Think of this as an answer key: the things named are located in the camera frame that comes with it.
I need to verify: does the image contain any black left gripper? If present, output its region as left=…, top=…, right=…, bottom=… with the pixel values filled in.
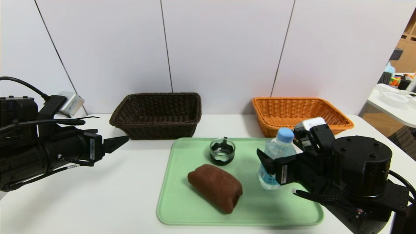
left=44, top=132, right=129, bottom=170

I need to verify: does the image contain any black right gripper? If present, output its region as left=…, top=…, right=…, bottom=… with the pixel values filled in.
left=256, top=148, right=329, bottom=193

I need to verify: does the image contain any clear water bottle blue label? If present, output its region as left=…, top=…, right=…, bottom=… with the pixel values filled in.
left=258, top=127, right=297, bottom=190

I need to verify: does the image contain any small glass cup black base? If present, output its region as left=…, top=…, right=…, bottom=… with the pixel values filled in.
left=209, top=137, right=236, bottom=166

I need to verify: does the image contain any brown towel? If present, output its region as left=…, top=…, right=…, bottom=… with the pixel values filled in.
left=188, top=164, right=243, bottom=214

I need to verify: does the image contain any dark brown wicker basket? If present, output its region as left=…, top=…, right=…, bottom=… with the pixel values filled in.
left=109, top=93, right=202, bottom=140

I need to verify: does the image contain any orange wicker basket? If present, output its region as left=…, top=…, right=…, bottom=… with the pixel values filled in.
left=252, top=97, right=355, bottom=138

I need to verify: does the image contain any light green plastic tray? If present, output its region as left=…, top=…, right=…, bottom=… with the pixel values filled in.
left=157, top=137, right=324, bottom=226

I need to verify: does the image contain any brown wooden panel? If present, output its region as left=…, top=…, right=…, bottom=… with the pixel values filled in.
left=359, top=104, right=403, bottom=138

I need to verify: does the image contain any dark woven chair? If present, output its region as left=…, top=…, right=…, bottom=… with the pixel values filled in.
left=390, top=126, right=416, bottom=161

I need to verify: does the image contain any white shallow bowl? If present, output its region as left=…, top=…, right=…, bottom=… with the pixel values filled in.
left=379, top=91, right=408, bottom=106

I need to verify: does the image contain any white side table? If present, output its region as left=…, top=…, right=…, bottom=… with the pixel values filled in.
left=366, top=84, right=416, bottom=128

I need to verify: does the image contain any wooden shelf cabinet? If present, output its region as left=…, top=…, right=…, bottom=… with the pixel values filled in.
left=388, top=13, right=416, bottom=73

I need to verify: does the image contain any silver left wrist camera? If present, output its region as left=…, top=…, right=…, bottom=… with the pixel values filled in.
left=54, top=91, right=85, bottom=118

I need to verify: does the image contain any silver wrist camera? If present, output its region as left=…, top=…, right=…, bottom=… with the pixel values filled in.
left=294, top=118, right=327, bottom=143
left=54, top=91, right=85, bottom=118

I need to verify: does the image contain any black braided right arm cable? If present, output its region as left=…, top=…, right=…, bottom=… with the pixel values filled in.
left=292, top=188, right=346, bottom=204

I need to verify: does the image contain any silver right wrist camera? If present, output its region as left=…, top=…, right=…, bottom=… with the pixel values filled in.
left=294, top=118, right=327, bottom=143

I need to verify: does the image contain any black sleeved left arm cable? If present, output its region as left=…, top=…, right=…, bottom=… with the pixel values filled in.
left=0, top=119, right=85, bottom=134

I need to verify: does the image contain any black left camera cable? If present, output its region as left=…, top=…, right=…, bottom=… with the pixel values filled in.
left=0, top=76, right=51, bottom=100

